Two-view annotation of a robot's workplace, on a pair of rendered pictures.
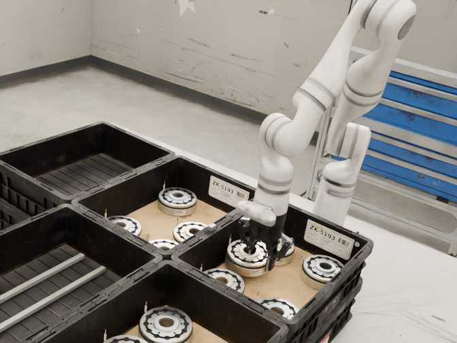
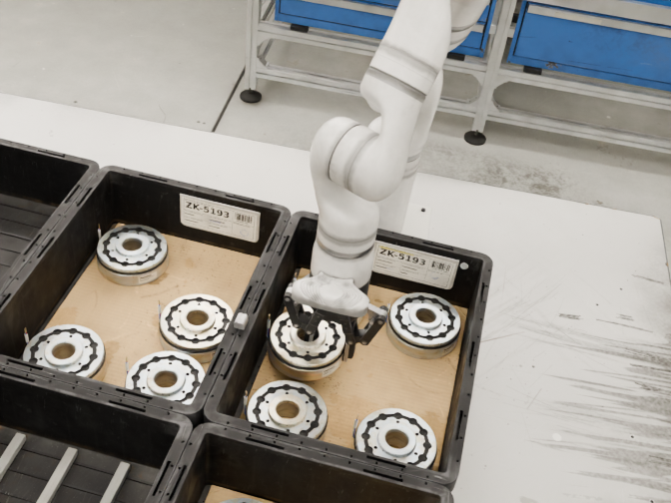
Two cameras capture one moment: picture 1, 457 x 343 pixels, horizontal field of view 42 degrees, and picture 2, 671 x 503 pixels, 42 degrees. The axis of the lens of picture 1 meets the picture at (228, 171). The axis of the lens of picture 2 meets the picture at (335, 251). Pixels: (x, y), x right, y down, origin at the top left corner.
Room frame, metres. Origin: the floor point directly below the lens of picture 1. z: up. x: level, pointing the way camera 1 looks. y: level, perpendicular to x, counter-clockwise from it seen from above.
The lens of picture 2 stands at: (0.40, 0.21, 1.75)
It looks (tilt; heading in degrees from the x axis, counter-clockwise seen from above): 42 degrees down; 337
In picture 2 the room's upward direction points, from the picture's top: 8 degrees clockwise
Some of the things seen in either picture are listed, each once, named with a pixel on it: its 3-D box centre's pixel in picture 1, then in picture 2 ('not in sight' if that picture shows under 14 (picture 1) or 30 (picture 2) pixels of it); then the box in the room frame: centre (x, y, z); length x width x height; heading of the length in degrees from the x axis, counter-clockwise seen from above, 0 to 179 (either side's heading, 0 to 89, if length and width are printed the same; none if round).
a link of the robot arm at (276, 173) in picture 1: (277, 152); (346, 185); (1.12, -0.09, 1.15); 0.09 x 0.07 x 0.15; 35
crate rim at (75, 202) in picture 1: (173, 201); (145, 278); (1.25, 0.12, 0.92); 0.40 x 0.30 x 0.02; 148
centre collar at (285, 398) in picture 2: (221, 281); (287, 410); (1.03, -0.02, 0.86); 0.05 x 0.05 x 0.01
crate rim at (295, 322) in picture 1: (277, 253); (362, 333); (1.09, -0.13, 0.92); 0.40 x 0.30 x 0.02; 148
